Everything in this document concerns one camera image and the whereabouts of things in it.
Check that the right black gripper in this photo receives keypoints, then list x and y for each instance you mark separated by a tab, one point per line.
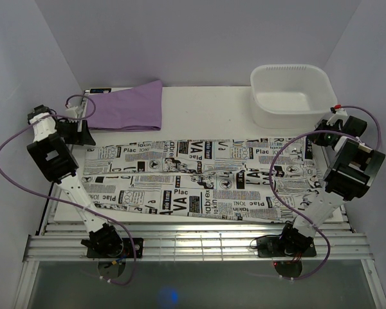
316	138

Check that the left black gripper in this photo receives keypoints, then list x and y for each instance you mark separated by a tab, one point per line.
83	138

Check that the newspaper print trousers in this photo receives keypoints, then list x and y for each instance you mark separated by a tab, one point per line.
265	179

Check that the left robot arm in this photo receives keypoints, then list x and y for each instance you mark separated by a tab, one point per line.
50	151

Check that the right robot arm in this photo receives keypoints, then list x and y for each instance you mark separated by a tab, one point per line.
349	176

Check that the folded purple trousers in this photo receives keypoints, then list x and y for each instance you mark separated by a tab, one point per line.
135	109

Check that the dark label sticker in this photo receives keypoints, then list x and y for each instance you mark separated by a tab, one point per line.
99	90

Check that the white plastic basket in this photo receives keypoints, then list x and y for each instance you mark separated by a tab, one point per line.
290	96

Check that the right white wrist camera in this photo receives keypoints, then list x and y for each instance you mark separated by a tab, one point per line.
338	113

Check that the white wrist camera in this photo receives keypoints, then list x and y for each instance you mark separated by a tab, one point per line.
74	111
338	113

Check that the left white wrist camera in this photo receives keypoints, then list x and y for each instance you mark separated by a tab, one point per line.
74	111

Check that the aluminium rail frame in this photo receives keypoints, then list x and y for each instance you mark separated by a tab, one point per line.
177	242

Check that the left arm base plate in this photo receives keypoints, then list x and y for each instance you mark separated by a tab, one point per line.
127	250

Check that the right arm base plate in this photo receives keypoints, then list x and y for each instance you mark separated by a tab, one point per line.
275	246

